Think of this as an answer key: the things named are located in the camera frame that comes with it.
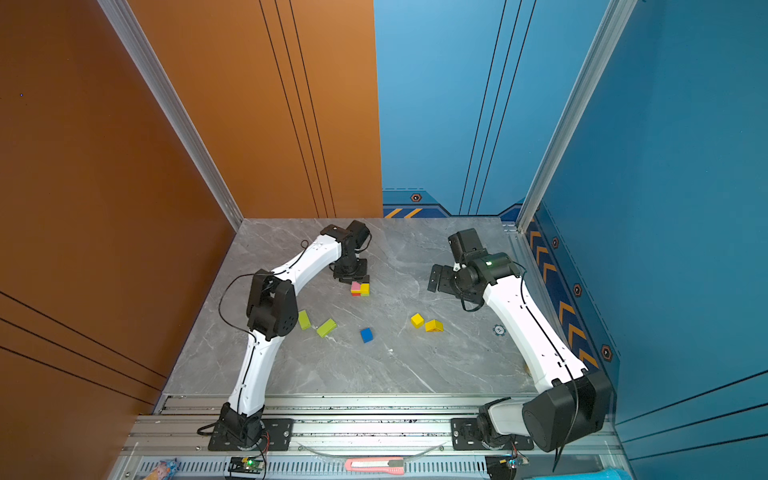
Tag green block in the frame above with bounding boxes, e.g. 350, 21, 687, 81
316, 319, 337, 338
298, 310, 312, 330

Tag blue wood block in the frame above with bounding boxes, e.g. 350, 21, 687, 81
360, 328, 374, 343

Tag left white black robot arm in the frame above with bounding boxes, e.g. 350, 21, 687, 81
197, 220, 371, 452

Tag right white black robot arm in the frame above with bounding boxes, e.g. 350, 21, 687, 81
428, 253, 612, 453

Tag yellow wedge block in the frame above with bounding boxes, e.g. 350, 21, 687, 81
425, 320, 444, 333

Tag yellow cube block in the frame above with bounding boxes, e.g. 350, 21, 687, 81
411, 314, 425, 328

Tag pink utility knife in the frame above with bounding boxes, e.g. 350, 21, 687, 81
344, 457, 405, 475

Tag green circuit board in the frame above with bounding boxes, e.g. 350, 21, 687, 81
226, 456, 266, 479

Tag colourful snack wrapper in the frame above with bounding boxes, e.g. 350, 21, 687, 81
144, 460, 179, 480

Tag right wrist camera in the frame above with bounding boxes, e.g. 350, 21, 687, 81
448, 228, 488, 270

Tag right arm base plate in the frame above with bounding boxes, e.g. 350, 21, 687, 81
450, 417, 535, 451

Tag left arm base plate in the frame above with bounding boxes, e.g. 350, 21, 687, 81
207, 418, 294, 453

